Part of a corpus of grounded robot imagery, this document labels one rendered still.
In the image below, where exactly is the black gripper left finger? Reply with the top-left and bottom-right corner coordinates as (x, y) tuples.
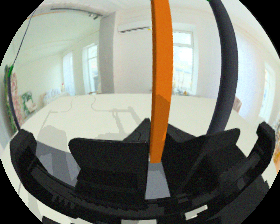
(68, 117), (151, 198)

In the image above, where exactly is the orange handle with grey loop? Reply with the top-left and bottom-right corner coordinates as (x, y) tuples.
(149, 0), (173, 163)

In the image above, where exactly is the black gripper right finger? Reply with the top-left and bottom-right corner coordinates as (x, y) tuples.
(161, 124), (241, 197)

